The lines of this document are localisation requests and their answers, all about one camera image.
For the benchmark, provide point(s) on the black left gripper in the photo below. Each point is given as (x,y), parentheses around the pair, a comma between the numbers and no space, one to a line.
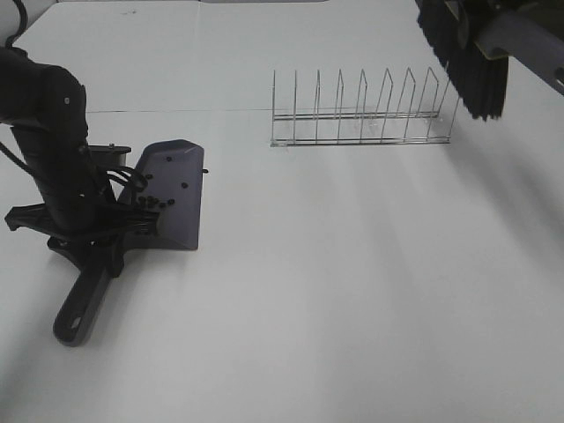
(76,230)

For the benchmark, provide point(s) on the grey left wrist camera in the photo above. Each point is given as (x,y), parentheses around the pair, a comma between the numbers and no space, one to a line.
(109,155)

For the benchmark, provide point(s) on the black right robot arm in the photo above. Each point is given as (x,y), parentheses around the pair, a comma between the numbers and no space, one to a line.
(545,13)

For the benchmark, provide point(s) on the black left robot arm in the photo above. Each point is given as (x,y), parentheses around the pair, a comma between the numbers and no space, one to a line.
(88,200)

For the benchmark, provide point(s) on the grey plastic dustpan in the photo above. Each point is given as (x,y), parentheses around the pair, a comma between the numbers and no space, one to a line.
(178,230)

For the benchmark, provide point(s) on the pile of coffee beans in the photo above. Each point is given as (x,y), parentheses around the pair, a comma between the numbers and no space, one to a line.
(166,178)

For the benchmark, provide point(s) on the metal wire dish rack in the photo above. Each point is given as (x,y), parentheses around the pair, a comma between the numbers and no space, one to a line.
(395,111)

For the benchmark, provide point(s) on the grey brush black bristles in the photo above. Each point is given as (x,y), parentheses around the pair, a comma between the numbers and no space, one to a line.
(475,55)

